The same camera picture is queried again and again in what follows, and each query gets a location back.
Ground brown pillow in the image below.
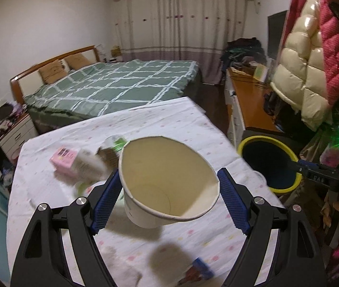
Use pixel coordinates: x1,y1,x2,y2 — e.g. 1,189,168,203
38,60,68,84
64,53,92,70

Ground white cylindrical container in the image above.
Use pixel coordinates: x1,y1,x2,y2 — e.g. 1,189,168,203
72,149,110,182

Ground yellow rimmed trash bin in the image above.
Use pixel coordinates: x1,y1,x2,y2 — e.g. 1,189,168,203
237,135,302,195

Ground clear green label bottle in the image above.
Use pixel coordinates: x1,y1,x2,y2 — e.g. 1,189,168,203
97,135,128,158

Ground cream puffer jacket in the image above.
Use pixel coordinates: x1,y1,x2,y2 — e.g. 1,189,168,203
271,0,330,131

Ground green plaid duvet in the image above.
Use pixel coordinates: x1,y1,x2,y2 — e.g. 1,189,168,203
24,60,199,119

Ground pink strawberry milk carton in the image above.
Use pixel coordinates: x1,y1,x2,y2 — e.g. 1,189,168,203
49,147,78,177

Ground white paper cup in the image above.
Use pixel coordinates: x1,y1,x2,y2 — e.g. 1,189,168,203
118,136,220,229

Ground wooden side cabinet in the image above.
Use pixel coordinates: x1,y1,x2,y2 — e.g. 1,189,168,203
224,67,282,147

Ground toothpaste tube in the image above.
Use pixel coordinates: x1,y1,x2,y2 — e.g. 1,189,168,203
177,258,215,286

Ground black television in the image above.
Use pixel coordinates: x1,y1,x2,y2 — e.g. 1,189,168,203
267,11,288,60

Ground pink white curtain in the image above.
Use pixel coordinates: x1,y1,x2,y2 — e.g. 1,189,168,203
113,0,247,85

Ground white dotted table cloth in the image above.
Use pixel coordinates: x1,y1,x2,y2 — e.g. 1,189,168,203
6,98,280,286

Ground wooden bed headboard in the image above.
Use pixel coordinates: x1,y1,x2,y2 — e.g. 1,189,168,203
10,45,101,104

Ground clothes pile on cabinet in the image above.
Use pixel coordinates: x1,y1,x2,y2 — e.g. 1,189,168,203
220,37,267,71

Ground white bedside drawer cabinet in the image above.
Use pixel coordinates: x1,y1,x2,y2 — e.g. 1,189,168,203
0,113,38,165

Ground pink floral bag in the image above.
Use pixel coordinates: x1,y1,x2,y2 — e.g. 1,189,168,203
319,143,339,168

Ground left brown pillow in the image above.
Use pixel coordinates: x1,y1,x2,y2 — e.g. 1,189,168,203
38,60,68,84

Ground right brown pillow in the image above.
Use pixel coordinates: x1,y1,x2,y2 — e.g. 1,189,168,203
64,53,92,70

